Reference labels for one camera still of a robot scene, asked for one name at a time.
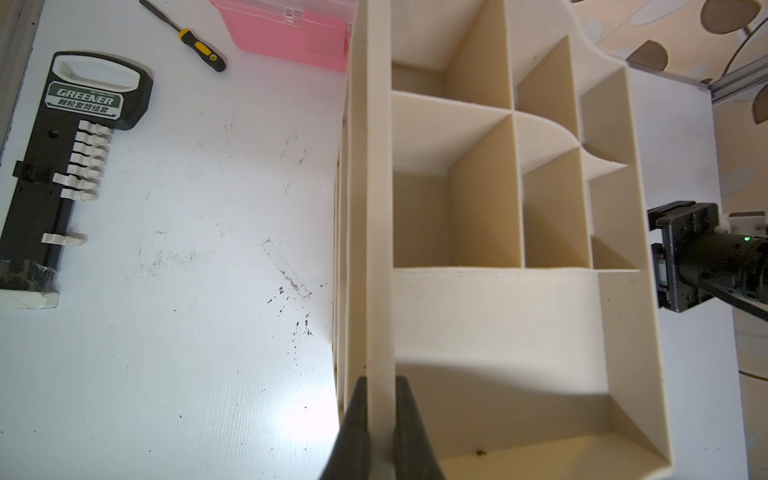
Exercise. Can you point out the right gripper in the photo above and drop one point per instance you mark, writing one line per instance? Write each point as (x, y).
(697, 261)

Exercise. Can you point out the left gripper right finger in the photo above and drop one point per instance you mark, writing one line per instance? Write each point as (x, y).
(413, 455)

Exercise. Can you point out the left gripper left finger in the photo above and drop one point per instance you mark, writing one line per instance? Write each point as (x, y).
(350, 458)

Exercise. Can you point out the beige drawer organizer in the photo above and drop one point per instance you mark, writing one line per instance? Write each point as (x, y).
(491, 246)

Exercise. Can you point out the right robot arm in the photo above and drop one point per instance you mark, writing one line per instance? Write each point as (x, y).
(696, 262)

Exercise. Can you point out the yellow black screwdriver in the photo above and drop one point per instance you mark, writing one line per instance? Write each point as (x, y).
(204, 51)

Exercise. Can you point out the pink plastic toolbox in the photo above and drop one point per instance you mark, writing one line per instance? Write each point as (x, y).
(311, 32)

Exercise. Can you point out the aluminium frame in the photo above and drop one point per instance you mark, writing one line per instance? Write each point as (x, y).
(738, 81)

